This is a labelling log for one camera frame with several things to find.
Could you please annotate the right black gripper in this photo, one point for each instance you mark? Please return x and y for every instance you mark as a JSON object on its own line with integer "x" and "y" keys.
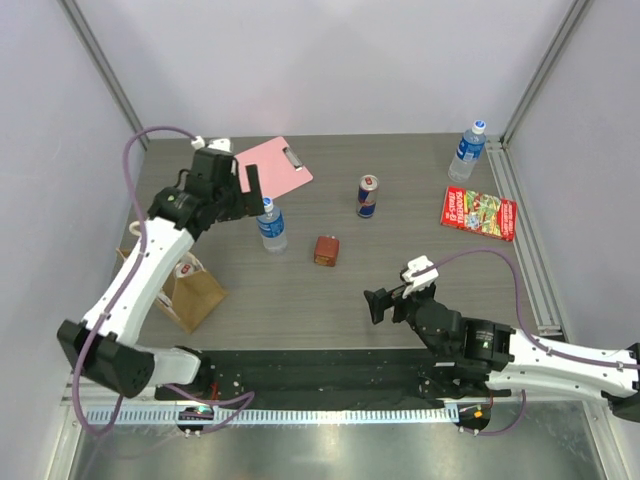
{"x": 380, "y": 299}

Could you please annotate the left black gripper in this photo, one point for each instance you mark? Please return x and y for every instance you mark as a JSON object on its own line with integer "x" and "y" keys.
{"x": 251, "y": 203}

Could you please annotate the water bottle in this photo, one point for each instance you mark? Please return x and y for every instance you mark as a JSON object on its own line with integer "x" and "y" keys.
{"x": 272, "y": 227}
{"x": 468, "y": 152}

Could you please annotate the red bull can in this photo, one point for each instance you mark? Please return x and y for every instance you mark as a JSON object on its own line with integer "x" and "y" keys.
{"x": 368, "y": 188}
{"x": 185, "y": 269}

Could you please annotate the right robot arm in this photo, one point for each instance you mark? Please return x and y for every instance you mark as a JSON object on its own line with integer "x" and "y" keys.
{"x": 539, "y": 365}

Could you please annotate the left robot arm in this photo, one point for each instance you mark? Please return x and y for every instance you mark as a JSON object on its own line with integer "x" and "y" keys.
{"x": 103, "y": 345}

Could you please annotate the pink clipboard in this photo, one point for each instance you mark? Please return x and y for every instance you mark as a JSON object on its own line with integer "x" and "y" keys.
{"x": 280, "y": 170}

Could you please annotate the red cube power adapter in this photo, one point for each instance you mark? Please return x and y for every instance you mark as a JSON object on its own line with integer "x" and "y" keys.
{"x": 326, "y": 251}

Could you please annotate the red book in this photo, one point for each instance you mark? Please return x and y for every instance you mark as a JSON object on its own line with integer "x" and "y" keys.
{"x": 479, "y": 213}

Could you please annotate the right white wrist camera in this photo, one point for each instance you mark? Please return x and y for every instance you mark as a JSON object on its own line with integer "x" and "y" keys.
{"x": 418, "y": 274}

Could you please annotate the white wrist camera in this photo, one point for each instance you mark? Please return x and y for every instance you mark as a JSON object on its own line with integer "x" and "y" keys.
{"x": 215, "y": 147}
{"x": 418, "y": 274}

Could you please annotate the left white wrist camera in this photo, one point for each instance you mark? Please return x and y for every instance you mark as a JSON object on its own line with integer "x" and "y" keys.
{"x": 215, "y": 147}

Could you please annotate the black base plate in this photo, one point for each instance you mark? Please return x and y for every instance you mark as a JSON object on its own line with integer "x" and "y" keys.
{"x": 344, "y": 379}

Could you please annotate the slotted cable duct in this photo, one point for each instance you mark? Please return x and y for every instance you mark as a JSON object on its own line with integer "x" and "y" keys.
{"x": 183, "y": 415}

